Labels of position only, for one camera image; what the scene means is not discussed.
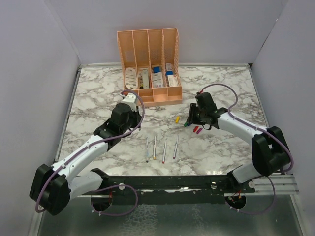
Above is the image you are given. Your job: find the white box blue lid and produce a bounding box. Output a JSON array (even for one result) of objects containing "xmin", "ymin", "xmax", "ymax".
[{"xmin": 152, "ymin": 65, "xmax": 164, "ymax": 88}]

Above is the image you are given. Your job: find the magenta tipped white pen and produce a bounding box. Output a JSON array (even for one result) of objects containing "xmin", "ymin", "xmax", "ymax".
[{"xmin": 173, "ymin": 135, "xmax": 179, "ymax": 159}]

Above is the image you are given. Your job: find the red tipped white pen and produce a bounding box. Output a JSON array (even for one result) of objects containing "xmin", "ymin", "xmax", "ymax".
[{"xmin": 162, "ymin": 138, "xmax": 167, "ymax": 164}]

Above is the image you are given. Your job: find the peach plastic desk organizer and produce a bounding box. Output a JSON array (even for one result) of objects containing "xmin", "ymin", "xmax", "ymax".
[{"xmin": 117, "ymin": 28, "xmax": 183, "ymax": 107}]

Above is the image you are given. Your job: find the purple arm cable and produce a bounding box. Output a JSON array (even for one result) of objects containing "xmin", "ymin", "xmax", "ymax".
[
  {"xmin": 35, "ymin": 89, "xmax": 146, "ymax": 212},
  {"xmin": 200, "ymin": 83, "xmax": 295, "ymax": 173}
]

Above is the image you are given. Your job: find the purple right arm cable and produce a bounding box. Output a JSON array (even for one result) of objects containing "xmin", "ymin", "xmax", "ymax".
[{"xmin": 200, "ymin": 83, "xmax": 295, "ymax": 173}]

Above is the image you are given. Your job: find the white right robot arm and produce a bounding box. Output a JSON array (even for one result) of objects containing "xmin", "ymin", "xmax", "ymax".
[{"xmin": 187, "ymin": 92, "xmax": 292, "ymax": 192}]

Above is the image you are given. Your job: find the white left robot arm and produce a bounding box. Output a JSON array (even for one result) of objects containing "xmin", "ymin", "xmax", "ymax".
[{"xmin": 30, "ymin": 102, "xmax": 144, "ymax": 215}]

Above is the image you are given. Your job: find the black metal base frame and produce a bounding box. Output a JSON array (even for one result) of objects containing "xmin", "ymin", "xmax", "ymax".
[{"xmin": 90, "ymin": 168, "xmax": 254, "ymax": 210}]

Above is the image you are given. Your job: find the blue white pen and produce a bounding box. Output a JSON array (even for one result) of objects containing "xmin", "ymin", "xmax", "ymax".
[{"xmin": 145, "ymin": 138, "xmax": 149, "ymax": 163}]

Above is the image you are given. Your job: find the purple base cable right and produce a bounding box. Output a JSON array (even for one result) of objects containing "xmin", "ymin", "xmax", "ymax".
[{"xmin": 228, "ymin": 177, "xmax": 276, "ymax": 216}]

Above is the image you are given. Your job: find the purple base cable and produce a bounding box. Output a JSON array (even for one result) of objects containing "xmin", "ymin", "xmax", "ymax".
[
  {"xmin": 228, "ymin": 177, "xmax": 276, "ymax": 216},
  {"xmin": 90, "ymin": 184, "xmax": 139, "ymax": 217}
]

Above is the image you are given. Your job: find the grey metal flat tool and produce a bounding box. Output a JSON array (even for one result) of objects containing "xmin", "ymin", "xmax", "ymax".
[{"xmin": 140, "ymin": 69, "xmax": 150, "ymax": 89}]

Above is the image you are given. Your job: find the yellow tipped white pen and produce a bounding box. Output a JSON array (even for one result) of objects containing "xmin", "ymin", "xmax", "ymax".
[{"xmin": 153, "ymin": 136, "xmax": 157, "ymax": 160}]

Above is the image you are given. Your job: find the white oval packaged item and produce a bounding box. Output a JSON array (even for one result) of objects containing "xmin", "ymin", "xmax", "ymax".
[{"xmin": 125, "ymin": 67, "xmax": 138, "ymax": 90}]

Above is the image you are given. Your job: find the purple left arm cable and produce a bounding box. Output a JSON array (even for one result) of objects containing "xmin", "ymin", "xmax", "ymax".
[{"xmin": 35, "ymin": 89, "xmax": 146, "ymax": 212}]

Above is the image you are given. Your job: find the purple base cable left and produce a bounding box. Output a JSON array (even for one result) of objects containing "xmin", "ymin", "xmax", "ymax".
[{"xmin": 90, "ymin": 184, "xmax": 139, "ymax": 217}]

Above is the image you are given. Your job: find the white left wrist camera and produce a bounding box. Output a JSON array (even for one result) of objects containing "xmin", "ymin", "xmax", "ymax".
[{"xmin": 121, "ymin": 92, "xmax": 138, "ymax": 111}]

